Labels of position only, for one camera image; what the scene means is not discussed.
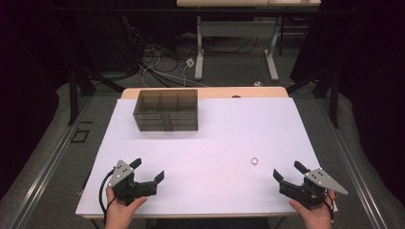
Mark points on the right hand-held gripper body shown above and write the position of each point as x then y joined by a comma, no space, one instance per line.
305,192

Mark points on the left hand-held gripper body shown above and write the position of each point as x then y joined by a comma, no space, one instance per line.
127,187

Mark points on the smoky transparent drawer organizer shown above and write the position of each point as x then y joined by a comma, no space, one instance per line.
165,101

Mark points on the person's left hand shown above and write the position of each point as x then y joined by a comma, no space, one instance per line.
121,213

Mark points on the person's right hand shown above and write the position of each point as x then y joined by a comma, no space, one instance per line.
315,218

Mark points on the person's dark clothing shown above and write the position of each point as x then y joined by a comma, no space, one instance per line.
210,224

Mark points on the black metal stand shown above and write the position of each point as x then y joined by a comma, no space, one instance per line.
73,98
333,101

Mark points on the light wooden table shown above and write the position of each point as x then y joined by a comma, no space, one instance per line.
254,92

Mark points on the small white plug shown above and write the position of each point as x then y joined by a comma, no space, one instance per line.
258,83

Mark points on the white power adapter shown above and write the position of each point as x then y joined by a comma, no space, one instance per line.
190,62

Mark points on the black curtain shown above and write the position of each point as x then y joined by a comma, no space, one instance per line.
375,79
25,79

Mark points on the white-legged desk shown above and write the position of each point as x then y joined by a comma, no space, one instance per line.
235,29

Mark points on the black crossbar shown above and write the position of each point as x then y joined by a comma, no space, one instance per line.
127,10

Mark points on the metal floor rail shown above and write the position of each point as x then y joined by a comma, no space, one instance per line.
359,173
41,173

